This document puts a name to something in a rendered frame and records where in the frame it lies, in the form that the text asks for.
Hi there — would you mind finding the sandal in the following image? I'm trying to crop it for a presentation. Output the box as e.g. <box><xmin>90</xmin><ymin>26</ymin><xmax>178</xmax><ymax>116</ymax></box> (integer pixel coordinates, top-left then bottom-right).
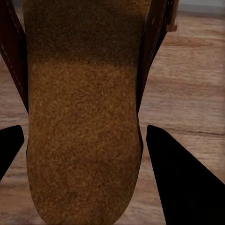
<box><xmin>0</xmin><ymin>0</ymin><xmax>179</xmax><ymax>225</ymax></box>

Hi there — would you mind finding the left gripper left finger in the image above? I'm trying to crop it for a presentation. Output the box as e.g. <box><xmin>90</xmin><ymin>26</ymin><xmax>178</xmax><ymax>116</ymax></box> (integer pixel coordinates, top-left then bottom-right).
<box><xmin>0</xmin><ymin>125</ymin><xmax>24</xmax><ymax>181</ymax></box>

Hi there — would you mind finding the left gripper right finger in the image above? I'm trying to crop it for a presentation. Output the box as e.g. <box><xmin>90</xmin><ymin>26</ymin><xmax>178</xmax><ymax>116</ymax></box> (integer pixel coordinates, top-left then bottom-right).
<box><xmin>146</xmin><ymin>125</ymin><xmax>225</xmax><ymax>225</ymax></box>

